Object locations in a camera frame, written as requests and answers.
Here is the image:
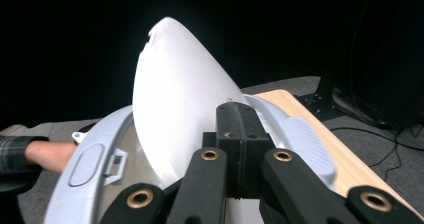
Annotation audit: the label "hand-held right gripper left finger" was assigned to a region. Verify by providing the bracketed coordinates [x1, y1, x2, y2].
[202, 101, 247, 199]

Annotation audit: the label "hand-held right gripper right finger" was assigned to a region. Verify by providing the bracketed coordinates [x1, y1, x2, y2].
[240, 103, 276, 199]

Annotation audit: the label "black floor cables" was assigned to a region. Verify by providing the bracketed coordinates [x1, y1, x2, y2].
[329, 125, 424, 182]

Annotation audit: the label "large dark cabinet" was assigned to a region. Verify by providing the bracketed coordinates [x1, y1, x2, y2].
[333, 23, 424, 129]

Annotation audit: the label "black stand base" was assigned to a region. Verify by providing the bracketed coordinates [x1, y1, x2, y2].
[294, 73, 368, 124]

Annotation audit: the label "grey white trash can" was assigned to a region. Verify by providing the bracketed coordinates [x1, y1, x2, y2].
[43, 89, 338, 224]

